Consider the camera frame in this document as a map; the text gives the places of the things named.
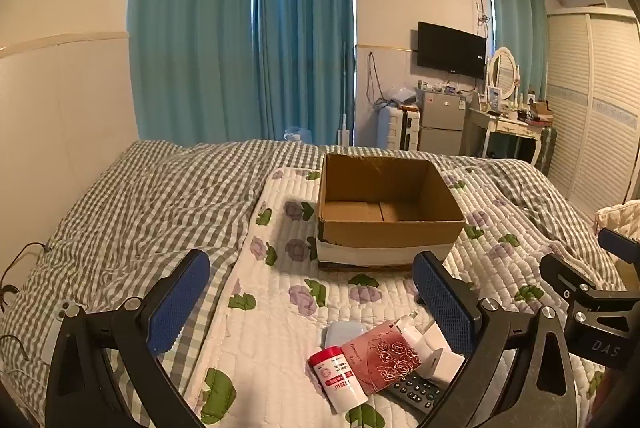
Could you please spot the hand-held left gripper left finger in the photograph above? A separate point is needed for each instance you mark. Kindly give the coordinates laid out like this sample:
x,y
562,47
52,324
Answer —
x,y
182,303

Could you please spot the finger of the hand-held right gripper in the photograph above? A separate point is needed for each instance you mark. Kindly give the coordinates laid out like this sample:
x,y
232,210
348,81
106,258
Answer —
x,y
620,242
565,275

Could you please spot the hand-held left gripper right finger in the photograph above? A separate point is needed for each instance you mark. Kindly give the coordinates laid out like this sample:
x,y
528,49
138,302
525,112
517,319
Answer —
x,y
442,303

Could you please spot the white adapter block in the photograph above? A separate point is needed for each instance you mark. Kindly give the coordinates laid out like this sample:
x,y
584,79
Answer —
x,y
442,358

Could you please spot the red floral box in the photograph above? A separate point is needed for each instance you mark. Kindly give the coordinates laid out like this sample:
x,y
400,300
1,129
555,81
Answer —
x,y
385,353

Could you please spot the black remote control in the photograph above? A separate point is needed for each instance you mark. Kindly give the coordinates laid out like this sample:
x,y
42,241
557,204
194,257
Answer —
x,y
415,390

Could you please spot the light blue case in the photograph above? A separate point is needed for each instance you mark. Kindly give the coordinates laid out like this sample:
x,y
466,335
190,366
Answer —
x,y
342,333

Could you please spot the cardboard box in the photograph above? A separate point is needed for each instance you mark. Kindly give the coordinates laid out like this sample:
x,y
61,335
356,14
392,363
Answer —
x,y
345,228

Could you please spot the white bottle with red cap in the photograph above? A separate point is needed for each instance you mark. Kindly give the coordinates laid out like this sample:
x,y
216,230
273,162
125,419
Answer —
x,y
340,380

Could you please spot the floral quilted mat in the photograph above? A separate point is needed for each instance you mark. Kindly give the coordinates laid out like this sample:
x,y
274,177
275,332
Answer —
x,y
280,308

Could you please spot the grey checked blanket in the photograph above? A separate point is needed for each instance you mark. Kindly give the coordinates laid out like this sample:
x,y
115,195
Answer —
x,y
150,198

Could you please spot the green striped chair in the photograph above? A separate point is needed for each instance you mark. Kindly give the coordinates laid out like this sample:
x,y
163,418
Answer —
x,y
546,148

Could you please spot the light blue phone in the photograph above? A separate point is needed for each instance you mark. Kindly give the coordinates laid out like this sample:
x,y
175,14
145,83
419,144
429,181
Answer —
x,y
57,323

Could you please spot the white louvred wardrobe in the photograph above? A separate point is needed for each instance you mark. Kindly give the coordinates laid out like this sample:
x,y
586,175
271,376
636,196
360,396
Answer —
x,y
590,108

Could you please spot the small brown box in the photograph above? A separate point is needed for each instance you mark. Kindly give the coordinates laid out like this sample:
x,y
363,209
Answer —
x,y
542,109

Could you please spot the white dressing table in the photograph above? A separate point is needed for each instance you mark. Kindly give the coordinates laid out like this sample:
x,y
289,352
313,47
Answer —
x,y
492,123

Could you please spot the white ribbed suitcase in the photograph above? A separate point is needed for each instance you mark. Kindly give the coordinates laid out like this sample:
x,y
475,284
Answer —
x,y
395,128

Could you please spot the grey small fridge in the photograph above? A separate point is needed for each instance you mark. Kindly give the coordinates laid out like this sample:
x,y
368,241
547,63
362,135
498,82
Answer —
x,y
442,118

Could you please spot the blue plastic bag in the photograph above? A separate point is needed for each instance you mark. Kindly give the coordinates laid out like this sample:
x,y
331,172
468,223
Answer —
x,y
297,135

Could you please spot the white oval mirror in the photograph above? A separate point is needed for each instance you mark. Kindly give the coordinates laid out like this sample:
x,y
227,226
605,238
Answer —
x,y
502,70

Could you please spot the clear plastic bag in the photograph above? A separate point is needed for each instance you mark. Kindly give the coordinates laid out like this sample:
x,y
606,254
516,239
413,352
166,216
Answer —
x,y
402,95

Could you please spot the white mop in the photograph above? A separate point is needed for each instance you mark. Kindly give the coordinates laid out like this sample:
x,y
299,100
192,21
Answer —
x,y
345,108

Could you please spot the narrow teal curtain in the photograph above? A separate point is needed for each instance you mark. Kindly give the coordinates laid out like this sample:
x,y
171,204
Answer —
x,y
520,28

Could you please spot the wide teal curtain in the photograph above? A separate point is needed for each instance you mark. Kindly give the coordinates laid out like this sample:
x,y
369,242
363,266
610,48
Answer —
x,y
190,33

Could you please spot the teal window curtain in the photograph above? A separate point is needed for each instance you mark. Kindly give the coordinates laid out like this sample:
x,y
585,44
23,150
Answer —
x,y
305,38

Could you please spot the white photo frame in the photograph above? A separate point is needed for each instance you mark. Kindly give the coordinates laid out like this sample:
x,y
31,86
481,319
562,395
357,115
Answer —
x,y
494,98

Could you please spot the black wall television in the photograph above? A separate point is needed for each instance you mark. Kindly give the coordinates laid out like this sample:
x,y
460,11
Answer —
x,y
450,50

